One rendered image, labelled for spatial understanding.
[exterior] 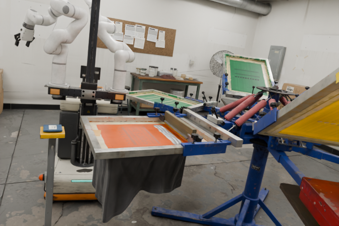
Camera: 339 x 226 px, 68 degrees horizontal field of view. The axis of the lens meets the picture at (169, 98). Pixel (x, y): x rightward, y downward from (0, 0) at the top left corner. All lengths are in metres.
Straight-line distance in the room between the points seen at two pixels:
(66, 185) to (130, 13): 3.84
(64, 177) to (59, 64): 1.05
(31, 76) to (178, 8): 3.31
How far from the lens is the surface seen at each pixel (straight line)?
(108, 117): 1.79
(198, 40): 6.15
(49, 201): 1.83
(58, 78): 1.97
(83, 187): 2.52
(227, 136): 1.63
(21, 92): 5.35
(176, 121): 1.70
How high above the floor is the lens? 1.52
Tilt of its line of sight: 12 degrees down
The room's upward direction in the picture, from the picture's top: 8 degrees clockwise
